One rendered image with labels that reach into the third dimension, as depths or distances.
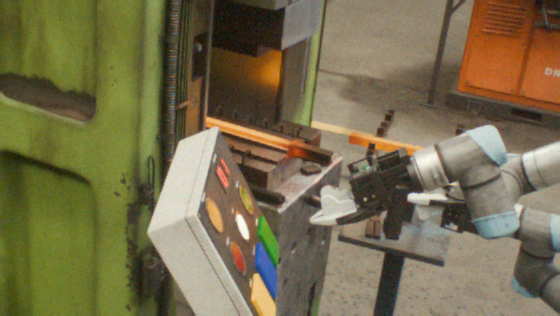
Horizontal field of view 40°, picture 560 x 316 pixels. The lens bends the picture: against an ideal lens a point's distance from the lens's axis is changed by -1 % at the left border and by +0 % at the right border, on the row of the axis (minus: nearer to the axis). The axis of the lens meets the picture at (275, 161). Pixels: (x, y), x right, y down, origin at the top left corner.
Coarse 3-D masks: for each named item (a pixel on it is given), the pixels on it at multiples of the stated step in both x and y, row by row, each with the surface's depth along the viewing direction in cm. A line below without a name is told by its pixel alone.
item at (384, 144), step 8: (352, 136) 208; (360, 136) 208; (368, 136) 209; (360, 144) 208; (376, 144) 207; (384, 144) 206; (392, 144) 205; (400, 144) 206; (408, 144) 206; (408, 152) 205
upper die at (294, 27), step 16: (224, 0) 166; (304, 0) 168; (320, 0) 176; (224, 16) 167; (240, 16) 165; (256, 16) 164; (272, 16) 162; (288, 16) 162; (304, 16) 170; (224, 32) 169; (240, 32) 167; (256, 32) 165; (272, 32) 163; (288, 32) 165; (304, 32) 173
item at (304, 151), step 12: (216, 120) 194; (240, 132) 189; (252, 132) 189; (276, 144) 185; (288, 144) 184; (300, 144) 184; (288, 156) 184; (300, 156) 184; (312, 156) 183; (324, 156) 181
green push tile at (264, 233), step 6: (264, 222) 143; (258, 228) 140; (264, 228) 142; (258, 234) 138; (264, 234) 140; (270, 234) 144; (264, 240) 139; (270, 240) 142; (276, 240) 147; (264, 246) 139; (270, 246) 141; (276, 246) 145; (270, 252) 140; (276, 252) 143; (270, 258) 140; (276, 258) 142; (276, 264) 141
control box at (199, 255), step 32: (192, 160) 130; (224, 160) 136; (192, 192) 117; (224, 192) 128; (160, 224) 112; (192, 224) 111; (224, 224) 122; (256, 224) 140; (192, 256) 113; (224, 256) 115; (192, 288) 115; (224, 288) 115
